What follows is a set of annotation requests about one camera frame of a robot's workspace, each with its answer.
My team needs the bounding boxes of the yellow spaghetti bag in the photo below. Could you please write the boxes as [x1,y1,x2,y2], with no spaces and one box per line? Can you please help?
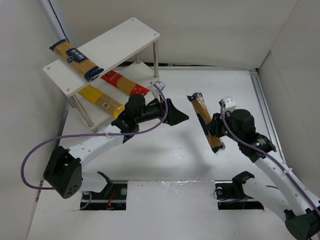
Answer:
[77,85,125,119]

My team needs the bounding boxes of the red spaghetti bag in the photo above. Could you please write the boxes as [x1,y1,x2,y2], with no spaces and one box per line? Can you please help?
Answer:
[100,70,150,96]

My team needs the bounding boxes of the clear navy-end spaghetti bag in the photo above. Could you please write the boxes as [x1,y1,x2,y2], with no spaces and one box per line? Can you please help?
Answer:
[186,92,225,155]

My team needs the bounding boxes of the navy label spaghetti bag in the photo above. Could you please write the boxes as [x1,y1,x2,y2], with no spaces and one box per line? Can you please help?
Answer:
[49,39,104,83]

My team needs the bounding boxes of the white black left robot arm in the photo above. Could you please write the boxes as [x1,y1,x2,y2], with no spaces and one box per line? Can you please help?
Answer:
[44,94,189,199]

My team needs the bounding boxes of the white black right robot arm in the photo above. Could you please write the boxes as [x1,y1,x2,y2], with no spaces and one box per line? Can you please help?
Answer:
[207,106,320,240]

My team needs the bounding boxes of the white two-tier shelf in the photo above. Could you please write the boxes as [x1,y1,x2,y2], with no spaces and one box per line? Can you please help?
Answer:
[43,17,160,131]

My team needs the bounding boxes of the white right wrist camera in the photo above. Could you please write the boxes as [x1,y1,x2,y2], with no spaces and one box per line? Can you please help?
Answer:
[219,96,237,116]

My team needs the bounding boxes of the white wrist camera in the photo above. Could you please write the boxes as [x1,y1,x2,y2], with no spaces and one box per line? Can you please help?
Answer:
[149,80,166,99]
[219,96,237,116]

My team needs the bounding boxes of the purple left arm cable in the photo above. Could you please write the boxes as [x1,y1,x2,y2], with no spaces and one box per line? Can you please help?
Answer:
[20,83,169,210]

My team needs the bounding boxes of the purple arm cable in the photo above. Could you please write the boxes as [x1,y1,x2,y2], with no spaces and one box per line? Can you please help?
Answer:
[20,83,169,210]
[219,101,320,218]

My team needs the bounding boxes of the aluminium frame rail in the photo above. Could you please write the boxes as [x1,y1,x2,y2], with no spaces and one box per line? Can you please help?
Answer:
[249,70,286,162]

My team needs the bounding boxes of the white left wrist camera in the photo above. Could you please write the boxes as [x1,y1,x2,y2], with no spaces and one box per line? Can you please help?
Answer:
[149,80,166,99]

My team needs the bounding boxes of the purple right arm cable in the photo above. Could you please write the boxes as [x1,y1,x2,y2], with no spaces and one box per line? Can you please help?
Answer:
[219,101,320,218]

